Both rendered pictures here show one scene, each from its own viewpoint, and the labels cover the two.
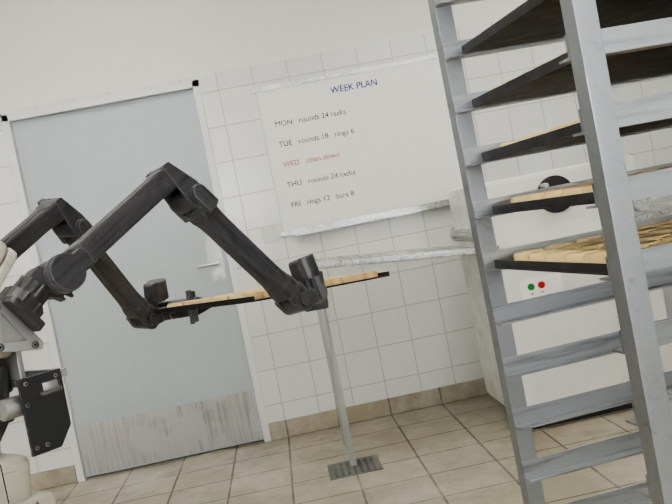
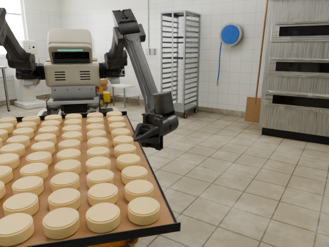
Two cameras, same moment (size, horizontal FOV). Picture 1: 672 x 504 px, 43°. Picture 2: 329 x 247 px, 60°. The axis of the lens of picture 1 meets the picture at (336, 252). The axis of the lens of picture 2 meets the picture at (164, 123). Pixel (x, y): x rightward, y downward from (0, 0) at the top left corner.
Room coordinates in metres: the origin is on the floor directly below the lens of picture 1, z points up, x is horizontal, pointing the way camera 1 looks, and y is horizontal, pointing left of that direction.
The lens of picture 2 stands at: (3.08, -0.15, 1.23)
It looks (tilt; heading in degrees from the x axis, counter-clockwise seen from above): 15 degrees down; 126
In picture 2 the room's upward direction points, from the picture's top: straight up
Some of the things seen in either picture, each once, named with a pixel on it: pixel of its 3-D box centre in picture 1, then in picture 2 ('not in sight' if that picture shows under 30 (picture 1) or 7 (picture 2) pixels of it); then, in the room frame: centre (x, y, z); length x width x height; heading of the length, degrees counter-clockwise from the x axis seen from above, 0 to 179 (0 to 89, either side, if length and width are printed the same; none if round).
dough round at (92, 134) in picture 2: not in sight; (96, 135); (2.51, 0.32, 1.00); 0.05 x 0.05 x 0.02
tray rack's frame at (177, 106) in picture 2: not in sight; (180, 64); (0.15, 4.32, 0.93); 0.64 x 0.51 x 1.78; 97
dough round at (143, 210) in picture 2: not in sight; (143, 210); (2.82, 0.15, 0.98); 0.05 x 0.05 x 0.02
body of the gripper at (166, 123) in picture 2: (182, 308); (156, 129); (2.58, 0.49, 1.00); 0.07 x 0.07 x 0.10; 6
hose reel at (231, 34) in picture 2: not in sight; (229, 55); (0.93, 4.74, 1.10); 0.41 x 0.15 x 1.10; 4
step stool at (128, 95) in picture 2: not in sight; (125, 95); (-1.25, 4.32, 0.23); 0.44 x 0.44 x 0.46; 86
